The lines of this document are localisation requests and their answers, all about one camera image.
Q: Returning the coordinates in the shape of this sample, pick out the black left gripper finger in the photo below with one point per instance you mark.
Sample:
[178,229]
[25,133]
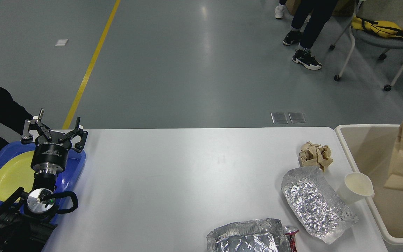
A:
[35,124]
[78,131]

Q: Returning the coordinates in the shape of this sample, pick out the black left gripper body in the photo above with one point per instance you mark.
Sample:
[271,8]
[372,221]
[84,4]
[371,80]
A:
[50,155]

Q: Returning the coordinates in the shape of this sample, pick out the yellow plate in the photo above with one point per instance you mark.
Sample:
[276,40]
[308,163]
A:
[16,173]

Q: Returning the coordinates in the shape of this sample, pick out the blue plastic tray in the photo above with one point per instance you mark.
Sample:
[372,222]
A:
[65,181]

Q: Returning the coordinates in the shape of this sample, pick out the brown paper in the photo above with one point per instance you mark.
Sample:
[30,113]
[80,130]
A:
[311,154]

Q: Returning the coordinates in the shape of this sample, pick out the small aluminium foil piece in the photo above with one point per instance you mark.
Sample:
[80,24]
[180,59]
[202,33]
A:
[322,213]

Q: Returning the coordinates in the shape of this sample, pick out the white paper cup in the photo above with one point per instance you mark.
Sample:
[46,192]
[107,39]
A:
[355,187]

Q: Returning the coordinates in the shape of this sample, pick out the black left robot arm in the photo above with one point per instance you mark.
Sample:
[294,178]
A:
[26,215]

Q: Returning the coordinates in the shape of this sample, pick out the left floor outlet plate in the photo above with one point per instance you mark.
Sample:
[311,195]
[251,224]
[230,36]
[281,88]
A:
[279,118]

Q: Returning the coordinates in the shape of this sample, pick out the floor outlet plate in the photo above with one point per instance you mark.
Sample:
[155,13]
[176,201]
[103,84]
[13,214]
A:
[297,117]
[279,118]

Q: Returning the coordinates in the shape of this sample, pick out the large crumpled aluminium foil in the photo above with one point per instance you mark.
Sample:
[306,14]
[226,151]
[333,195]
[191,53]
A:
[258,235]

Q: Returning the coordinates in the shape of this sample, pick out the right floor outlet plate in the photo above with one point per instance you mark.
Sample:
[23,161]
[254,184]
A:
[297,117]

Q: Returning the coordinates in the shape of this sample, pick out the person in black shorts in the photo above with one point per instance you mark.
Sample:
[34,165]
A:
[279,9]

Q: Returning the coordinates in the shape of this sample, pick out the person in dark jeans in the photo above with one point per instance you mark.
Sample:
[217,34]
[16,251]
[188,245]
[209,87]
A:
[308,22]

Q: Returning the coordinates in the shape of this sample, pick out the beige plastic bin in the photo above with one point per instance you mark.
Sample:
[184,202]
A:
[368,148]

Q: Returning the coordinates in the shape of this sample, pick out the yellow bag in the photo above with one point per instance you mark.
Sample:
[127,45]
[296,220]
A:
[383,29]

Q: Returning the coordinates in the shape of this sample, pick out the grey office chair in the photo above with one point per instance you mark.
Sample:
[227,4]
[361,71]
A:
[376,10]

